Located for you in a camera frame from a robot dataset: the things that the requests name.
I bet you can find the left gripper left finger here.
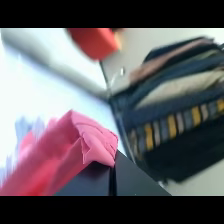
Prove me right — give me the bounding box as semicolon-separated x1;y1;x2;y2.
54;161;113;197

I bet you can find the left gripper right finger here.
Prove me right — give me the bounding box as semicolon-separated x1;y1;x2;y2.
111;149;172;197

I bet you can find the red garment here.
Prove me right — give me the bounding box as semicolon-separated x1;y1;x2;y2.
0;109;120;197

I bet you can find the black garment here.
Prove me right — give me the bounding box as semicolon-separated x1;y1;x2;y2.
141;116;224;184

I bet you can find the yellow and grey striped garment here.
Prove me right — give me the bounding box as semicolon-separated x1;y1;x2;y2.
127;97;224;159

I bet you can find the beige garment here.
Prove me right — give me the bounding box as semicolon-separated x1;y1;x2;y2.
135;68;224;110

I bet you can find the brown garment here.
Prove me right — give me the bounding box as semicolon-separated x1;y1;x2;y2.
129;37;216;85

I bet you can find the orange-red garment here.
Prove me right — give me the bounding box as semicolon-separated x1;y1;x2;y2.
65;28;122;62

